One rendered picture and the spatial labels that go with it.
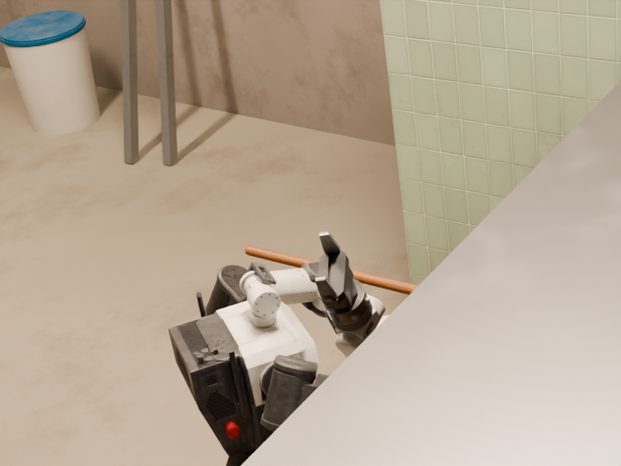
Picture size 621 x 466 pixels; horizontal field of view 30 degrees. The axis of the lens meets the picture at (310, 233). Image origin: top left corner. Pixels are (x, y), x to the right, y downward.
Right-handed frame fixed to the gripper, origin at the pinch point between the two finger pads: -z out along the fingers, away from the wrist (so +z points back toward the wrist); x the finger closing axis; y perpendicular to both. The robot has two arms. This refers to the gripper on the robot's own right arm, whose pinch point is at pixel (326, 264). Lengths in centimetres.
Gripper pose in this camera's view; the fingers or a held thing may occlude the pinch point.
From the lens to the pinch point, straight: 224.8
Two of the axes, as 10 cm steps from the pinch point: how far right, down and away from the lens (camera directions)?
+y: 9.5, -1.3, -2.9
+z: 3.1, 5.9, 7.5
